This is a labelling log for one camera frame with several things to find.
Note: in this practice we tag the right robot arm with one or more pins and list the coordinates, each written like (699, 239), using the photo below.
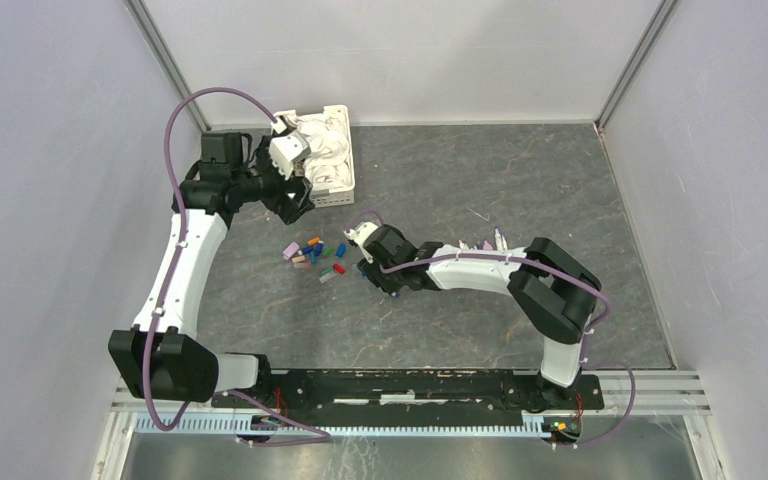
(555, 292)

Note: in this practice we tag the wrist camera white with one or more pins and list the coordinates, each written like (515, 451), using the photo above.
(287, 152)
(357, 235)

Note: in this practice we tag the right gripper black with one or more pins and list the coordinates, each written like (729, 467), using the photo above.
(372, 271)

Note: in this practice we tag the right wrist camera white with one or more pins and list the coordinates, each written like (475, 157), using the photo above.
(357, 235)

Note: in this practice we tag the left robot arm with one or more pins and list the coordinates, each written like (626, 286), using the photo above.
(159, 354)

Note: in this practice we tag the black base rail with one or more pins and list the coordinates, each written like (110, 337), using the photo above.
(421, 398)

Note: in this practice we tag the white crumpled cloth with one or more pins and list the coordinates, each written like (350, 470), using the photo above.
(328, 165)

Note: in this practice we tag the white plastic basket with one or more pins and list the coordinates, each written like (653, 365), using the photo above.
(325, 198)

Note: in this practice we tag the clear pen cap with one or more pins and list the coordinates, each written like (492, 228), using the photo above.
(327, 276)

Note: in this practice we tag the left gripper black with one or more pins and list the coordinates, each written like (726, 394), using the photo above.
(287, 208)

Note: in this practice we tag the pink highlighter cap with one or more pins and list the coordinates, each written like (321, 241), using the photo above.
(291, 250)

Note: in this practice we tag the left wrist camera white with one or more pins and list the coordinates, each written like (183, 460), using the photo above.
(287, 152)

